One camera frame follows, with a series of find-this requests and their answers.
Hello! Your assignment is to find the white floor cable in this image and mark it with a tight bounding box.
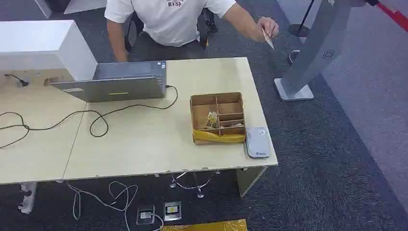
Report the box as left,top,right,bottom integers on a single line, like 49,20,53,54
66,180,165,231

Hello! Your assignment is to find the person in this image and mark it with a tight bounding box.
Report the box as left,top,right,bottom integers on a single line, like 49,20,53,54
104,0,280,63

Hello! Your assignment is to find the yellow tape strip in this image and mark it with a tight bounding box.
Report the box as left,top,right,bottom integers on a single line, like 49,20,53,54
192,128,246,144

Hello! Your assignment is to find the yellow plastic bag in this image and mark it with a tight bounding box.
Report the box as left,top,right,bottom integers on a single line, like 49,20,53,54
160,218,248,231

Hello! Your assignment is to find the chrome stool base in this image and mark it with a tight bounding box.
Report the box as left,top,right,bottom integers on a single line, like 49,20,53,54
169,170,221,199

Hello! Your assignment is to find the grey laptop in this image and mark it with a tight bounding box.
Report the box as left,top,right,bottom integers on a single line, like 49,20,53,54
49,60,167,103

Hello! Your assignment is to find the small wooden bracket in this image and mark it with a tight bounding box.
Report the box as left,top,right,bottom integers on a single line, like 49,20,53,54
43,76,62,87

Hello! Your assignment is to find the white desk partition box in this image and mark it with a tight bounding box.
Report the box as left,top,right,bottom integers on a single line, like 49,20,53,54
0,20,98,82

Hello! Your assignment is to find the person's left hand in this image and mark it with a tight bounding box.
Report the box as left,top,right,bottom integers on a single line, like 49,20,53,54
255,16,280,43

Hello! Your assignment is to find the pale card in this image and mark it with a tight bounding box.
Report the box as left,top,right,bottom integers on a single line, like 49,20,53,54
261,28,275,51

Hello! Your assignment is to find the chrome loop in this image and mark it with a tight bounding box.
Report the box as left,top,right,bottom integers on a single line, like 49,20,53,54
288,50,301,65

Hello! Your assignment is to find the floor socket yellow label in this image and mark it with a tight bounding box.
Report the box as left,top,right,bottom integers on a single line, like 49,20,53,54
163,201,183,222

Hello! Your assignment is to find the floor socket with cable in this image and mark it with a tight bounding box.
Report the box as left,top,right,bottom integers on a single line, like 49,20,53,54
136,205,156,226

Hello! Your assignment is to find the red barrier belt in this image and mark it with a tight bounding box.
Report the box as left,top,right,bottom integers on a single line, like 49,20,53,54
366,0,408,33

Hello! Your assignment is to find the pale desk leg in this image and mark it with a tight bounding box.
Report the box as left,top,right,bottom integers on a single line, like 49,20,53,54
236,166,268,198

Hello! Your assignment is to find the black stanchion post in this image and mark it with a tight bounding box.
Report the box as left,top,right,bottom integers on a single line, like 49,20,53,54
287,0,316,38

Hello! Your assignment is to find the grey metal stand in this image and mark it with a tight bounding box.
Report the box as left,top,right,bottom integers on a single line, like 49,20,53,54
273,0,368,103

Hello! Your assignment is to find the black plug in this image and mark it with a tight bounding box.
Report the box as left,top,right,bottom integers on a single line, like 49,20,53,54
4,73,30,88

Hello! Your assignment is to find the grey card reader device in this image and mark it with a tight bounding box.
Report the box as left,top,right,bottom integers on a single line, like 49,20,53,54
245,127,271,159

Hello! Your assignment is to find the white cabinet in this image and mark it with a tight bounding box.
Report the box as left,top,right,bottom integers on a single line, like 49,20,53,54
34,0,108,19

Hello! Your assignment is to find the wooden compartment box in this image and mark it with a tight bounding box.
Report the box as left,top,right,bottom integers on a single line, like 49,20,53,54
190,92,247,146

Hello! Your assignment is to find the white power strip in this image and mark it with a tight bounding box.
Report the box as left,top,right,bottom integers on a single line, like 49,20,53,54
17,182,38,215

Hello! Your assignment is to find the black laptop cable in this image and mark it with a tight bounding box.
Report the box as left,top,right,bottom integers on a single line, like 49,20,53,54
0,85,179,150

